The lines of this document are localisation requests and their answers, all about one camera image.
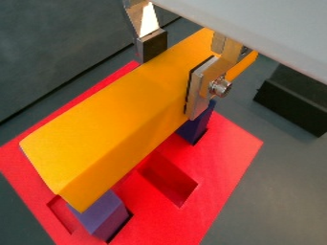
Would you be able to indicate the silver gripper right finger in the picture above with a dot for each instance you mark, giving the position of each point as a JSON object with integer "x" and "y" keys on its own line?
{"x": 211, "y": 76}

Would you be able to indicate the purple U block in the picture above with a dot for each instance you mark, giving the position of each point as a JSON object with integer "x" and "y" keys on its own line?
{"x": 103, "y": 219}

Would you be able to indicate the red slotted board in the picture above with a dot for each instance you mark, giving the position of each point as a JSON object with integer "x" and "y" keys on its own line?
{"x": 173, "y": 191}

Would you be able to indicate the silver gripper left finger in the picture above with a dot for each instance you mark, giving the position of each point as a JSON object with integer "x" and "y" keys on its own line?
{"x": 149, "y": 36}

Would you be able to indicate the black angled bracket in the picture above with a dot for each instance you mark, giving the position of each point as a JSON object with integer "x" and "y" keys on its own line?
{"x": 297, "y": 98}

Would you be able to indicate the dark blue U block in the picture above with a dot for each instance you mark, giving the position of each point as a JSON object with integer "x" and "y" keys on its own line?
{"x": 193, "y": 129}

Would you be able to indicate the long yellow block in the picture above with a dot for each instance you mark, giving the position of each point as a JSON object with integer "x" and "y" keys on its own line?
{"x": 88, "y": 147}

